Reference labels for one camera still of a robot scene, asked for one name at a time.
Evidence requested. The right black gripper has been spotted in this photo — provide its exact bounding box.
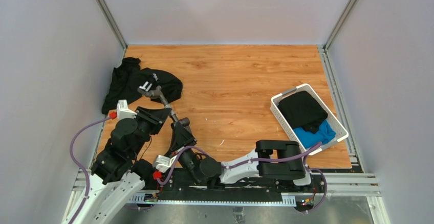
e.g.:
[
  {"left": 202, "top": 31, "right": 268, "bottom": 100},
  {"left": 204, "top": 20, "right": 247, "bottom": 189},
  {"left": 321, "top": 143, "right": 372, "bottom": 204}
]
[{"left": 164, "top": 122, "right": 201, "bottom": 185}]

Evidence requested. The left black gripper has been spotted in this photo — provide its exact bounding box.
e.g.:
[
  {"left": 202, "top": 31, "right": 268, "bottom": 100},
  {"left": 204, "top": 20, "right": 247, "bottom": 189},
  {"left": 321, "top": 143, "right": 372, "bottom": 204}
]
[{"left": 130, "top": 105, "right": 171, "bottom": 157}]

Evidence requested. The grey tee pipe fitting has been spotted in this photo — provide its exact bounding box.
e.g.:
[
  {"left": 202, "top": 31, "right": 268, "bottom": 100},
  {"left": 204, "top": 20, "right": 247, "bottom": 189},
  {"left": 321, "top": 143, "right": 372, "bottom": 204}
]
[{"left": 165, "top": 104, "right": 179, "bottom": 122}]

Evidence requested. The grey faucet with lever handle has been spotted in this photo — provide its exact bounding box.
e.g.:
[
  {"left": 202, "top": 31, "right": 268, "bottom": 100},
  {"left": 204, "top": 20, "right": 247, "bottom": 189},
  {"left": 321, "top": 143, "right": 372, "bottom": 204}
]
[{"left": 137, "top": 86, "right": 170, "bottom": 107}]

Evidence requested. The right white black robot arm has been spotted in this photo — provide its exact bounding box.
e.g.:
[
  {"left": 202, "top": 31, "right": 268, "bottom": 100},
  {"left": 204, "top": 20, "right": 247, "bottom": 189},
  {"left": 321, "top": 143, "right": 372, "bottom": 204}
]
[{"left": 153, "top": 120, "right": 313, "bottom": 192}]

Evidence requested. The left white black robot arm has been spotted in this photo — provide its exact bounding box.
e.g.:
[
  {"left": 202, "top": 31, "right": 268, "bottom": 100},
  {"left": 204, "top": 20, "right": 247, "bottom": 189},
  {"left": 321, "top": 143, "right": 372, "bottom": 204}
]
[{"left": 63, "top": 107, "right": 172, "bottom": 223}]

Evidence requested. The black cloth with white print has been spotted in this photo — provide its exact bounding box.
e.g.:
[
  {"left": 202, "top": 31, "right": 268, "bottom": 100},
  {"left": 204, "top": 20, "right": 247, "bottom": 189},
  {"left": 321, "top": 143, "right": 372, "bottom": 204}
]
[{"left": 101, "top": 57, "right": 183, "bottom": 115}]

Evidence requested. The black cloth in basket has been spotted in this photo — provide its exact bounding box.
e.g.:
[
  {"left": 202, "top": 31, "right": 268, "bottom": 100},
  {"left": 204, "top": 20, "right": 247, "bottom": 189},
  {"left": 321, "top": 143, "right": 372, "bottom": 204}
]
[{"left": 277, "top": 91, "right": 328, "bottom": 133}]

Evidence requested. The blue cloth in basket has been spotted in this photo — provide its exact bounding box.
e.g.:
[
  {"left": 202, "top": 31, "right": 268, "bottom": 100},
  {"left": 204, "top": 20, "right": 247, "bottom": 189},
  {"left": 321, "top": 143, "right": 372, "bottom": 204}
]
[{"left": 293, "top": 120, "right": 336, "bottom": 149}]

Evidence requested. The white plastic basket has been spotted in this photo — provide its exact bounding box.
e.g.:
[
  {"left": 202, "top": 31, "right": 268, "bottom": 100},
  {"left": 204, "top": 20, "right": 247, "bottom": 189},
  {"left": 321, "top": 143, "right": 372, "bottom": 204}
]
[{"left": 270, "top": 83, "right": 349, "bottom": 155}]

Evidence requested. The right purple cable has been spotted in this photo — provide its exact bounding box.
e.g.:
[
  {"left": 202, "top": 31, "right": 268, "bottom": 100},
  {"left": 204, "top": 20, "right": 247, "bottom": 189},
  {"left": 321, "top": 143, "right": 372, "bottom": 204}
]
[{"left": 153, "top": 142, "right": 328, "bottom": 213}]

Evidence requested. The purple cable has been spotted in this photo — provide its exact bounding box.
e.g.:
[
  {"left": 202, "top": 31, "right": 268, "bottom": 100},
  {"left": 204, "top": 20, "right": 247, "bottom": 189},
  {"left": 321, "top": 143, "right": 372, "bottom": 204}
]
[
  {"left": 68, "top": 111, "right": 118, "bottom": 224},
  {"left": 153, "top": 142, "right": 328, "bottom": 213}
]

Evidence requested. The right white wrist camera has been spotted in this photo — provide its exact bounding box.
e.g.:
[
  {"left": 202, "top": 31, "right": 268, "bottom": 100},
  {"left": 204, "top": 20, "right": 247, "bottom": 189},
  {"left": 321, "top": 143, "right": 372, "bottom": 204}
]
[{"left": 153, "top": 155, "right": 176, "bottom": 173}]

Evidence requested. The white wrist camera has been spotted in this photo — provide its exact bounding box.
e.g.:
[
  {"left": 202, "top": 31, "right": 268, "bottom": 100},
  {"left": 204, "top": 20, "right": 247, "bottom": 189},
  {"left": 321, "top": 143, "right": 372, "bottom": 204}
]
[
  {"left": 116, "top": 99, "right": 137, "bottom": 120},
  {"left": 153, "top": 155, "right": 176, "bottom": 173}
]

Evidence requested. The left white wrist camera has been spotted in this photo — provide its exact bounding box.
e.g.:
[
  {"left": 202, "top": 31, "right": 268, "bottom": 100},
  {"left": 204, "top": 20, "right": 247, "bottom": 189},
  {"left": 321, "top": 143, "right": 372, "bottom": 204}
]
[{"left": 116, "top": 99, "right": 137, "bottom": 120}]

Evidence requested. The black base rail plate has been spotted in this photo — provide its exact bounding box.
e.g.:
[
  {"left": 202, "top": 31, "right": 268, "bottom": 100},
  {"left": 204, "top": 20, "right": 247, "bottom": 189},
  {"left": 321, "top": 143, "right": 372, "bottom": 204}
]
[{"left": 126, "top": 168, "right": 327, "bottom": 208}]

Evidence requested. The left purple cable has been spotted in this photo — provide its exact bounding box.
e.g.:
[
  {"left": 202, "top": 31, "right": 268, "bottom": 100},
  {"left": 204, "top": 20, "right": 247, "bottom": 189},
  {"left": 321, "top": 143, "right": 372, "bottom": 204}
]
[{"left": 68, "top": 111, "right": 118, "bottom": 224}]

